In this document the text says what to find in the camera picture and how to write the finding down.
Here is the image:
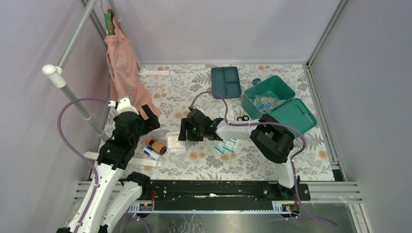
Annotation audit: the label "white gauze pad bag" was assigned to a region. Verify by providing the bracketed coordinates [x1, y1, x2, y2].
[166, 132, 186, 152]

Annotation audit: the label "brown orange-cap syrup bottle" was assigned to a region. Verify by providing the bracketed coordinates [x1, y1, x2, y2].
[146, 138, 167, 155]

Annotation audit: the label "yellow cotton ball bag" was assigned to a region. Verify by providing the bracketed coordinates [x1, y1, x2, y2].
[254, 95, 273, 107]

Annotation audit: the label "small blue white packet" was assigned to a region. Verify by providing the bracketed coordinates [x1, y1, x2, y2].
[257, 102, 273, 113]

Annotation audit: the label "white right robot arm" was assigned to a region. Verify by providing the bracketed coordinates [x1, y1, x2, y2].
[178, 108, 301, 202]

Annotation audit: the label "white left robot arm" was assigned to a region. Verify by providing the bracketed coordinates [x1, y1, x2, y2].
[57, 104, 160, 233]

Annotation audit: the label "teal medicine kit box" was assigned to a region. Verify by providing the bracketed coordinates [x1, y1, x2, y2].
[242, 76, 317, 134]

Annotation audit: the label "teal medical gauze packet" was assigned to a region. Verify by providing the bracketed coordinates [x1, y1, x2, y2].
[223, 139, 238, 152]

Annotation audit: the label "teal band-aid pack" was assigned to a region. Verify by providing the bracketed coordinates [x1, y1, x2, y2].
[219, 109, 235, 120]

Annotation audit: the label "floral table cloth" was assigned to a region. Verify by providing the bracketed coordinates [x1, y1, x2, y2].
[124, 64, 334, 181]

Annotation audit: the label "white rack foot rear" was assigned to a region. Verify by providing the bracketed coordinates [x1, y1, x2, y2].
[138, 68, 173, 77]

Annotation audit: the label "pink hanging cloth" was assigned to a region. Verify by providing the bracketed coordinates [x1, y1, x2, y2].
[104, 17, 161, 119]

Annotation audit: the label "dark teal divided tray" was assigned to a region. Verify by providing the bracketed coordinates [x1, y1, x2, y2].
[210, 67, 242, 99]

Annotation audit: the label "dark teal round lid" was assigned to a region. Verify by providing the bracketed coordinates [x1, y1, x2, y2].
[252, 78, 262, 85]

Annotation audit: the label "white clothes rack pole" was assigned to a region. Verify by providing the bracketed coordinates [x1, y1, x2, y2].
[42, 64, 109, 141]

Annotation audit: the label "green clothes hanger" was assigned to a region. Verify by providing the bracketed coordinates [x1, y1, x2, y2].
[104, 9, 114, 35]

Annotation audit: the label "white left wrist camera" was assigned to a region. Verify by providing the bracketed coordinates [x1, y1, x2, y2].
[108, 96, 139, 115]

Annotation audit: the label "black handled scissors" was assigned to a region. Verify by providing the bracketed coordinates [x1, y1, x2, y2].
[237, 115, 250, 121]

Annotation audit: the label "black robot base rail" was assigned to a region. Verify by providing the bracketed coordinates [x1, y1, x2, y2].
[138, 180, 311, 211]

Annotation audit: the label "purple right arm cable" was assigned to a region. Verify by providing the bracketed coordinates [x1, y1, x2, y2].
[189, 91, 339, 228]

